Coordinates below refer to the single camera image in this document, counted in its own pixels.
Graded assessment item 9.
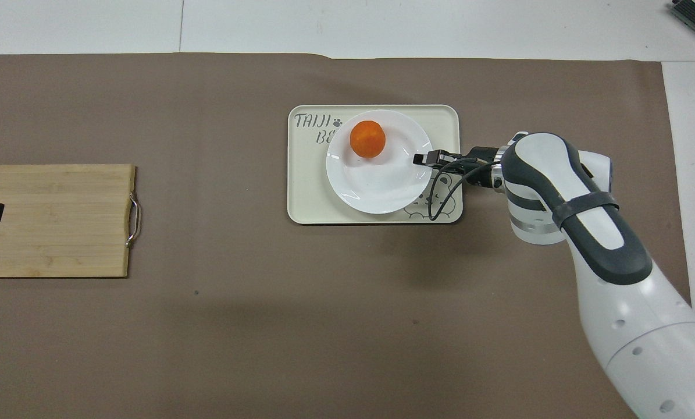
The wooden cutting board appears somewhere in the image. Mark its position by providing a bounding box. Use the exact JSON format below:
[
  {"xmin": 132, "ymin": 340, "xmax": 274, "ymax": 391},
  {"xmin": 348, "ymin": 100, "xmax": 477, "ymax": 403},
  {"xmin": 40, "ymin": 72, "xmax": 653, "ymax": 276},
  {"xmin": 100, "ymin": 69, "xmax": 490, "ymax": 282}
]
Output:
[{"xmin": 0, "ymin": 164, "xmax": 142, "ymax": 278}]

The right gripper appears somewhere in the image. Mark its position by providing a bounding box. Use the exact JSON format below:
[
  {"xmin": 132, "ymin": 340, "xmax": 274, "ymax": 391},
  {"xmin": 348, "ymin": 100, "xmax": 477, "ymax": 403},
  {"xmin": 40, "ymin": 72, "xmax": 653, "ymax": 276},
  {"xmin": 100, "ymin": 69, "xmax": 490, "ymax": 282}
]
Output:
[{"xmin": 461, "ymin": 145, "xmax": 500, "ymax": 189}]

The white round plate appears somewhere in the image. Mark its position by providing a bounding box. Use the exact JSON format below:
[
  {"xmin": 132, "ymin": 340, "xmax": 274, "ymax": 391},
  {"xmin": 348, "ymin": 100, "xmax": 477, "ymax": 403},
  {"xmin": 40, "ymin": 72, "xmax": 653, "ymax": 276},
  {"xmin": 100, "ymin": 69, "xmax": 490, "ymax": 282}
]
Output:
[{"xmin": 326, "ymin": 109, "xmax": 433, "ymax": 215}]

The orange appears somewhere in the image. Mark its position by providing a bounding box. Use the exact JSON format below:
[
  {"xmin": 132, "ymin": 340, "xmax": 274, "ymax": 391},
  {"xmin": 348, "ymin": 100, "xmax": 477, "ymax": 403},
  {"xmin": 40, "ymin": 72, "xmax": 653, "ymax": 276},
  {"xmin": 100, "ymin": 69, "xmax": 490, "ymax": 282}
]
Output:
[{"xmin": 350, "ymin": 120, "xmax": 387, "ymax": 159}]

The black cable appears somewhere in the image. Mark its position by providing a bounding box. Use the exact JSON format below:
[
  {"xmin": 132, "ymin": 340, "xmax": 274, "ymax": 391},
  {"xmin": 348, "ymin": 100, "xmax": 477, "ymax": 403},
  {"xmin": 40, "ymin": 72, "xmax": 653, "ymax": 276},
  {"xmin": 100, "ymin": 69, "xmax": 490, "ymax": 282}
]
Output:
[{"xmin": 427, "ymin": 157, "xmax": 496, "ymax": 222}]

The cream rectangular tray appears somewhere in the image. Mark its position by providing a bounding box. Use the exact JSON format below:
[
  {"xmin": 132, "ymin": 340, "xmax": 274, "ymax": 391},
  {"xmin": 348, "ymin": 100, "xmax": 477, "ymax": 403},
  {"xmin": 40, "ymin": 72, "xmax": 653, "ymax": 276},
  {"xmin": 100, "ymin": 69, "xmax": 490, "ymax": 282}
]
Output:
[{"xmin": 287, "ymin": 105, "xmax": 464, "ymax": 225}]

